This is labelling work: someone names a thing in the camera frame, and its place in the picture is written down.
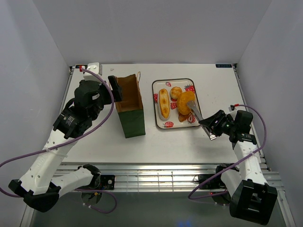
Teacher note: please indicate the blue label sticker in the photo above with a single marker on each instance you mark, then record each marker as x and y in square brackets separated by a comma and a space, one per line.
[223, 65]
[78, 67]

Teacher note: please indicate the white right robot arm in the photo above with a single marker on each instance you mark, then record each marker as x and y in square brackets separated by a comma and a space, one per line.
[251, 197]

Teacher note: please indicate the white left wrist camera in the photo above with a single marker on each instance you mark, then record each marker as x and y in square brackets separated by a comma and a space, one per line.
[94, 67]

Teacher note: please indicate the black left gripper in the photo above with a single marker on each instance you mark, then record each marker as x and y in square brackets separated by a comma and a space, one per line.
[117, 89]

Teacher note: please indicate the small brown croissant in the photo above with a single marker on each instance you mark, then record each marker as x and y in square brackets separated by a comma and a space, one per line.
[183, 118]

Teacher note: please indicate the strawberry pattern tray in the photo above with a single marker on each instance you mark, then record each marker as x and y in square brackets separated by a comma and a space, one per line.
[172, 122]

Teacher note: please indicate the metal food tongs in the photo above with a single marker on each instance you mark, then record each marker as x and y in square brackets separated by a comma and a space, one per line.
[195, 110]

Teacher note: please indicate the blue label sticker right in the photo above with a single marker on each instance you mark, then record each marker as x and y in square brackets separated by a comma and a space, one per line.
[223, 65]

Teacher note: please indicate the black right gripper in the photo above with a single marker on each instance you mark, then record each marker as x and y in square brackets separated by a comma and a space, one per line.
[209, 121]

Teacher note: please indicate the green brown paper bag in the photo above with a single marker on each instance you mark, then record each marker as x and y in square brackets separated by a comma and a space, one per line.
[130, 109]

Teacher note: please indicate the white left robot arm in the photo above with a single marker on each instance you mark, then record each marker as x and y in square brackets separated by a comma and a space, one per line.
[38, 187]

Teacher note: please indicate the long sesame bread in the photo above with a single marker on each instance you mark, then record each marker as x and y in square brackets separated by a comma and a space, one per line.
[164, 104]

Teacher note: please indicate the aluminium table rail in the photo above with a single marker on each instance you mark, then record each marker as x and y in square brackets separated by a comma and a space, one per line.
[155, 178]

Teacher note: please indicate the blue label sticker left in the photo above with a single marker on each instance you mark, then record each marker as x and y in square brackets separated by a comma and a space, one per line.
[78, 67]

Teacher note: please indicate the small round bun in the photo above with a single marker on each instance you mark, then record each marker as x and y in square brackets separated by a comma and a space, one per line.
[175, 92]

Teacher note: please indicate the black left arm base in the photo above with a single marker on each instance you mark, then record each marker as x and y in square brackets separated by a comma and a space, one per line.
[107, 182]

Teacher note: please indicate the large orange crumb bread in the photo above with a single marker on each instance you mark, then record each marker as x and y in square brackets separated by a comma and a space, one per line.
[182, 102]

